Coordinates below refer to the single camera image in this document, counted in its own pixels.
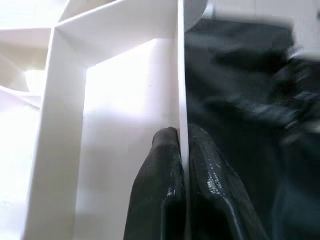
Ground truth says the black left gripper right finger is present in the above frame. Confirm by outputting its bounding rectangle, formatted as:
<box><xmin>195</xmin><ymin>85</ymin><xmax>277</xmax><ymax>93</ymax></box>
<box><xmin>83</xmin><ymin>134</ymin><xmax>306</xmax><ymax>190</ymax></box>
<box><xmin>187</xmin><ymin>124</ymin><xmax>270</xmax><ymax>240</ymax></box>

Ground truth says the black table cover cloth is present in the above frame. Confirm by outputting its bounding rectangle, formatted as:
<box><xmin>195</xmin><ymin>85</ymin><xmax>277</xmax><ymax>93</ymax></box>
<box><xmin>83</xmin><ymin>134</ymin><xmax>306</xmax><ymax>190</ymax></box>
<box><xmin>184</xmin><ymin>14</ymin><xmax>320</xmax><ymax>240</ymax></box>

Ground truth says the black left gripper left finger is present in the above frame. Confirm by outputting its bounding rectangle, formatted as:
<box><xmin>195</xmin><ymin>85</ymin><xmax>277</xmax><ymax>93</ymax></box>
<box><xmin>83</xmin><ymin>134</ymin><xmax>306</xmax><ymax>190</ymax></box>
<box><xmin>123</xmin><ymin>126</ymin><xmax>188</xmax><ymax>240</ymax></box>

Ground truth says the white plastic table top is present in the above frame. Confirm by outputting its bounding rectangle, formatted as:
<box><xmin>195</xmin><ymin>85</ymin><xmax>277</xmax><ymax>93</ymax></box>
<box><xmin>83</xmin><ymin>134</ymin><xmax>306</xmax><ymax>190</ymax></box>
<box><xmin>0</xmin><ymin>0</ymin><xmax>208</xmax><ymax>240</ymax></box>

